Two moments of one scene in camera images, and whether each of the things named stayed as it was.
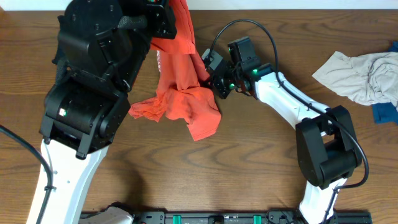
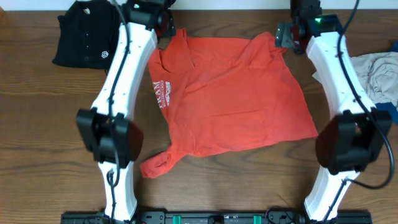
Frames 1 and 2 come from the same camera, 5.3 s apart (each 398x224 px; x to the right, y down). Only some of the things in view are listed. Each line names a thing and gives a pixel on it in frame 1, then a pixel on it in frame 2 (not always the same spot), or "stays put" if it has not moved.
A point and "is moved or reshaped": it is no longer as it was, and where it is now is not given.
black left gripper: x=153 y=10 stays put
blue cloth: x=385 y=113 stays put
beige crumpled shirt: x=369 y=79 stays put
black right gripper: x=213 y=81 -> x=297 y=48
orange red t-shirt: x=180 y=94 is moved or reshaped
